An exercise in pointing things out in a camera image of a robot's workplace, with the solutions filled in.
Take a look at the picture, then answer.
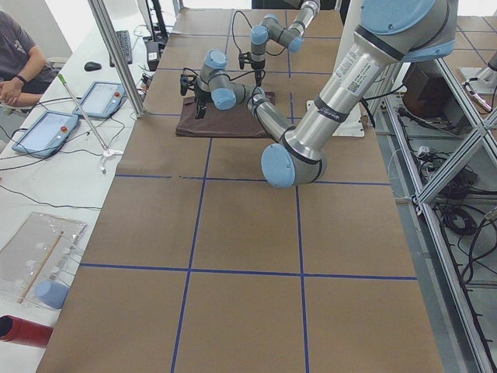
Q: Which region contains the aluminium frame post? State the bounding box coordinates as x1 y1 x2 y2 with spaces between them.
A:
88 0 145 118

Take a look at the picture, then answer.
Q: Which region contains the silver foil bag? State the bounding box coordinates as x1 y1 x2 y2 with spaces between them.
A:
1 212 87 309

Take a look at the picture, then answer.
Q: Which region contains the black keyboard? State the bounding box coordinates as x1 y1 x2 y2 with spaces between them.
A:
115 30 133 64

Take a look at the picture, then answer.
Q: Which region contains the dark brown t-shirt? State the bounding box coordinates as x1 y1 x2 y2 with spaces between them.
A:
176 96 269 138

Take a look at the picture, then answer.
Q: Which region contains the blue white bottle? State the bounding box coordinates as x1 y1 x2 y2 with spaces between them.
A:
35 281 69 309

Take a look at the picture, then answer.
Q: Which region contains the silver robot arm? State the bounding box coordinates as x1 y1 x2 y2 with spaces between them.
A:
181 1 458 188
239 0 321 86

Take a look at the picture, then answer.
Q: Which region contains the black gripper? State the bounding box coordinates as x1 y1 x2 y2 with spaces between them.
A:
251 59 266 87
194 87 212 120

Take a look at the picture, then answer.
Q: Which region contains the seated person grey shirt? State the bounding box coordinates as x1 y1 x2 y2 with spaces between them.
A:
1 12 58 107

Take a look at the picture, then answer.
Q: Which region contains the lower teach pendant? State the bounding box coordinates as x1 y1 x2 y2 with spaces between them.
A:
12 110 79 159

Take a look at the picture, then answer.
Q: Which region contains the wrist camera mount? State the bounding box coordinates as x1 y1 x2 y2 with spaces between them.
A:
238 52 252 70
179 73 197 96

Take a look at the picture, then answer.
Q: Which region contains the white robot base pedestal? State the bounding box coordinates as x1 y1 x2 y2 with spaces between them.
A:
304 0 366 138

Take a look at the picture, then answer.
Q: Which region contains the green tipped grabber stick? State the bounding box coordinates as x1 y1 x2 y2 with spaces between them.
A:
57 73 123 175

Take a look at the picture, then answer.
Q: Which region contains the teach pendant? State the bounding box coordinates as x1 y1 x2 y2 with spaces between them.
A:
80 81 126 119
12 110 79 159

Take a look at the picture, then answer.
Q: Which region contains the right side aluminium rack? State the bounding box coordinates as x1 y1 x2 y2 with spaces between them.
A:
377 50 496 372

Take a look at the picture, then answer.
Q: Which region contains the red cylinder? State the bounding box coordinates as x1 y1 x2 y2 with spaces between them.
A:
1 315 53 348

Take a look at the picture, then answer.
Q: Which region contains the black computer mouse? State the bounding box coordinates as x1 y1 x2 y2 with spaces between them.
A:
84 61 102 72

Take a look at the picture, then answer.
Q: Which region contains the upper teach pendant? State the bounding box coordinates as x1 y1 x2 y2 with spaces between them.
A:
80 81 126 119

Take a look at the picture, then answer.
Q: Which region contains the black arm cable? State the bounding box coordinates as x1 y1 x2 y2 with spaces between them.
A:
231 9 253 55

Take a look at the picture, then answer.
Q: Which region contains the black labelled box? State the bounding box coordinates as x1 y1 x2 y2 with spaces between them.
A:
145 40 160 71

